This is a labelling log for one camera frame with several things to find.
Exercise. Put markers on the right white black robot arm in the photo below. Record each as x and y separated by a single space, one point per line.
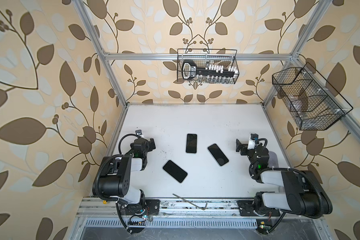
300 192

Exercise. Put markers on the black socket holder tool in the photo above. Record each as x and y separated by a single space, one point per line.
207 72

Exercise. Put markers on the black wire basket right wall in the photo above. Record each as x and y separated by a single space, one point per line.
314 103

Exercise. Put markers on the black wire basket wall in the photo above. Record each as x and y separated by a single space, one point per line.
314 103
225 57

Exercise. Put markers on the black phone tilted front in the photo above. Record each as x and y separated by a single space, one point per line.
175 171

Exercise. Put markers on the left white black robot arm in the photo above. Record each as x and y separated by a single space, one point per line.
113 179

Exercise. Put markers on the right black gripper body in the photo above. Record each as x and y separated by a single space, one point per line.
240 146

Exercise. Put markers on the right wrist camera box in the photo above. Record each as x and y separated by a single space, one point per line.
253 141

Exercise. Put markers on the black wire basket back wall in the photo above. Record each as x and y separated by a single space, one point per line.
225 57

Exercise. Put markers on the metal hex key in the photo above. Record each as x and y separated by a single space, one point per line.
191 203

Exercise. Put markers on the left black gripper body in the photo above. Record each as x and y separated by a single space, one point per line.
150 144

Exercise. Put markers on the black phone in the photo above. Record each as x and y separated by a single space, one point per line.
191 144
218 155
175 171

